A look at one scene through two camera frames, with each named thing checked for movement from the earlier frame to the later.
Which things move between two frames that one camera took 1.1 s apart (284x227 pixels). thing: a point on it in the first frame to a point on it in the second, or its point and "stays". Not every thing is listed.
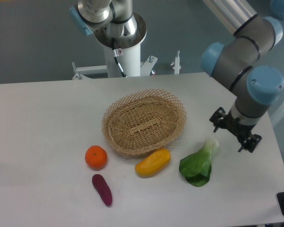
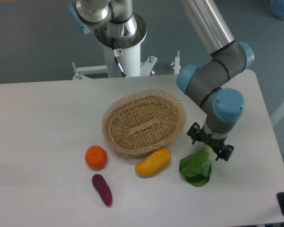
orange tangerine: [96, 157] stays
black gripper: [234, 125] to [197, 133]
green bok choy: [196, 167] stays
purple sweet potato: [101, 186] stays
